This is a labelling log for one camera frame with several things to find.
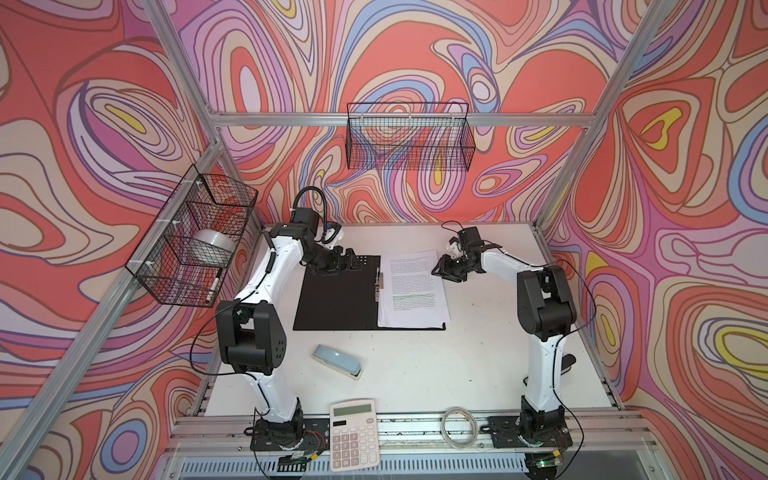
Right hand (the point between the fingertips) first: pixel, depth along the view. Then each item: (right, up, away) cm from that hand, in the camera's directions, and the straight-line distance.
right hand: (439, 278), depth 102 cm
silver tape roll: (-62, +11, -29) cm, 69 cm away
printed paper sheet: (-9, -5, -1) cm, 10 cm away
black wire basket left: (-67, +8, -30) cm, 74 cm away
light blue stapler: (-32, -22, -18) cm, 43 cm away
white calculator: (-26, -36, -30) cm, 54 cm away
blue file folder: (-32, -8, -5) cm, 34 cm away
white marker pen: (-61, 0, -30) cm, 68 cm away
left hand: (-29, +5, -16) cm, 33 cm away
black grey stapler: (+31, -21, -21) cm, 43 cm away
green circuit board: (-41, -43, -30) cm, 67 cm away
